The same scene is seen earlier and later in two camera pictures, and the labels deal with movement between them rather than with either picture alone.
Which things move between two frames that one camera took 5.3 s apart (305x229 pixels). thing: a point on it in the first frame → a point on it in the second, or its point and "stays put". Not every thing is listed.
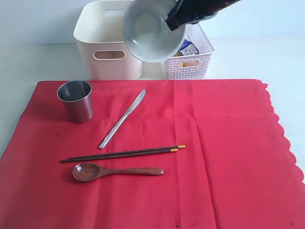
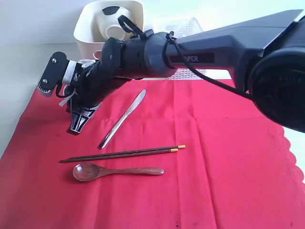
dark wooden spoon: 88,172 stays put
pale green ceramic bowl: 146,34 → 108,22
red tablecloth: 235,171 stays put
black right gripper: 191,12 → 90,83
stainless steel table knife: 139,98 stays put
